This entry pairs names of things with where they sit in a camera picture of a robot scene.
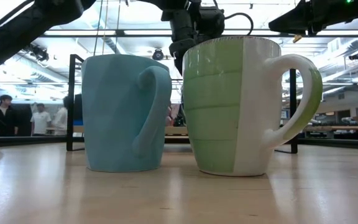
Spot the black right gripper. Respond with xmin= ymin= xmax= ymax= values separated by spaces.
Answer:
xmin=268 ymin=0 xmax=358 ymax=34

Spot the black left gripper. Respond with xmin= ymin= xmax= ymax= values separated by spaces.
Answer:
xmin=162 ymin=6 xmax=198 ymax=75

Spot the green and white mug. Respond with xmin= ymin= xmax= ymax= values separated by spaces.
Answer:
xmin=181 ymin=35 xmax=323 ymax=177

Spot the light blue mug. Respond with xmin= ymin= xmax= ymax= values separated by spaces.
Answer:
xmin=81 ymin=54 xmax=173 ymax=173

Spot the black background panel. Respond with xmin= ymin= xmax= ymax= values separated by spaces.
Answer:
xmin=73 ymin=93 xmax=83 ymax=121

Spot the black metal wooden shelf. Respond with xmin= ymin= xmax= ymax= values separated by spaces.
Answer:
xmin=66 ymin=54 xmax=298 ymax=155

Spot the wooden background workbench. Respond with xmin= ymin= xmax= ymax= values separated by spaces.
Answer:
xmin=303 ymin=124 xmax=358 ymax=141

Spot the person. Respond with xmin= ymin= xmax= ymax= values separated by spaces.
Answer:
xmin=30 ymin=103 xmax=52 ymax=136
xmin=52 ymin=95 xmax=69 ymax=136
xmin=0 ymin=94 xmax=20 ymax=137

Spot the black ceiling spotlight cluster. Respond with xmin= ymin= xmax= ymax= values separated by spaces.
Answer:
xmin=29 ymin=44 xmax=50 ymax=62

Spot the black overhead camera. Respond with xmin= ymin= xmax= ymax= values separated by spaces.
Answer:
xmin=152 ymin=48 xmax=165 ymax=62

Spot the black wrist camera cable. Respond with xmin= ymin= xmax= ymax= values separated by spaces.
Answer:
xmin=224 ymin=12 xmax=254 ymax=35

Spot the black table frame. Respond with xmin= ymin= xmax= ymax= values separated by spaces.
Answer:
xmin=39 ymin=29 xmax=358 ymax=39

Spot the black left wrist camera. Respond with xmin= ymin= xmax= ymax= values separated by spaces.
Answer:
xmin=197 ymin=6 xmax=226 ymax=40

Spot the black table edge rail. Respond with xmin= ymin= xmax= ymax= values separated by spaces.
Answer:
xmin=0 ymin=135 xmax=358 ymax=151

